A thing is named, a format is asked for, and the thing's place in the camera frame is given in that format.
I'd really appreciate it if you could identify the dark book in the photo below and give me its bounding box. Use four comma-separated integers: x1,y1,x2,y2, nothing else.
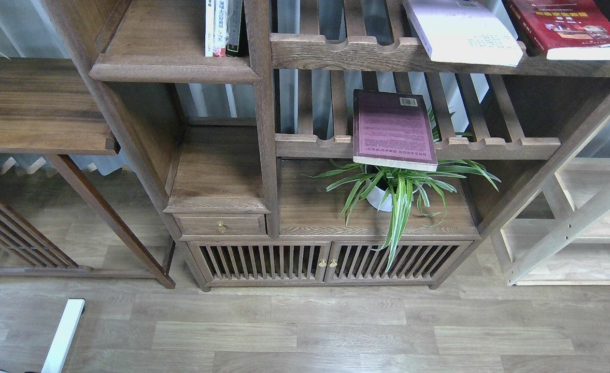
226,1,248,58

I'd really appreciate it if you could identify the white and red book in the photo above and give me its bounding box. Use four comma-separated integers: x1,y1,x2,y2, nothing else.
213,0,229,57

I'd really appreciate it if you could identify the light wooden shelf unit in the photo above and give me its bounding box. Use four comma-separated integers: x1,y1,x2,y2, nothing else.
491,117,610,285

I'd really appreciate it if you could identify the dark wooden bookshelf cabinet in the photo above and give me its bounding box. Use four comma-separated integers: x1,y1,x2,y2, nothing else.
42,1,610,291

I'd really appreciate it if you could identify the white plant pot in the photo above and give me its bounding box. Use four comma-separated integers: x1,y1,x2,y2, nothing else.
366,167,418,212

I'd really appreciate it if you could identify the right slatted cabinet door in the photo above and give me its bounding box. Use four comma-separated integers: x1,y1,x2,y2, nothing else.
324,240,471,286

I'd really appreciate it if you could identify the slatted cabinet door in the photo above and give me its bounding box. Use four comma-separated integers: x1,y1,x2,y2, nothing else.
324,240,471,286
187,241,331,286

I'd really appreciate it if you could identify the green spider plant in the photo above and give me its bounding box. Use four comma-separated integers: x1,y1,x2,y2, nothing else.
308,106,502,272

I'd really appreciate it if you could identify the purple book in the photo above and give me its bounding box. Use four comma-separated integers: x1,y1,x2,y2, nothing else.
352,89,438,171

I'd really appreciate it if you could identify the left slatted cabinet door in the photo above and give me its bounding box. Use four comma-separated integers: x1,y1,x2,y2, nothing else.
187,241,331,286

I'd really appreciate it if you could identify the small wooden drawer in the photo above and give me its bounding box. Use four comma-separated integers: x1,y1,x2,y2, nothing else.
174,214,266,235

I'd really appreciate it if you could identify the white metal bar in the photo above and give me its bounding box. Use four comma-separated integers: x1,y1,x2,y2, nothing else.
41,299,86,372

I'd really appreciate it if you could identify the dark wooden side table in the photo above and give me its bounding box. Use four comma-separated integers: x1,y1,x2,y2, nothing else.
0,57,175,289

